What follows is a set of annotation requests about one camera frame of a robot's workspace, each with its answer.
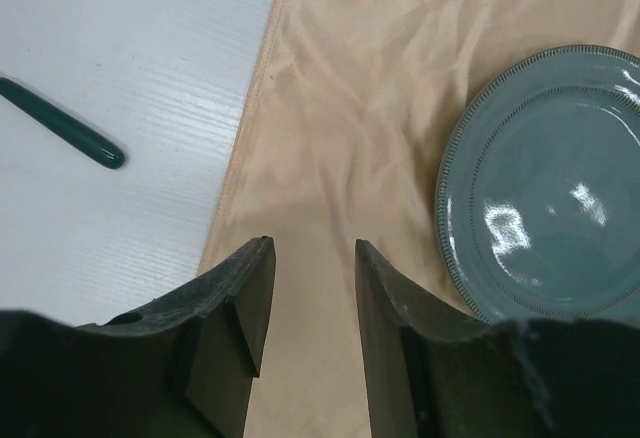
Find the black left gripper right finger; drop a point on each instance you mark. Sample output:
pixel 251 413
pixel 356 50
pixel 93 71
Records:
pixel 433 371

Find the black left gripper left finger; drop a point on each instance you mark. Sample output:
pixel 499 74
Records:
pixel 181 365

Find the teal round plate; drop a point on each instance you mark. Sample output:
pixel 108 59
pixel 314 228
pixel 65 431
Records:
pixel 537 197

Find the peach satin cloth napkin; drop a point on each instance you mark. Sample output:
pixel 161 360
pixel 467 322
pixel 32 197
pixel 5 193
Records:
pixel 349 110

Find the gold fork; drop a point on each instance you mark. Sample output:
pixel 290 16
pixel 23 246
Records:
pixel 80 136

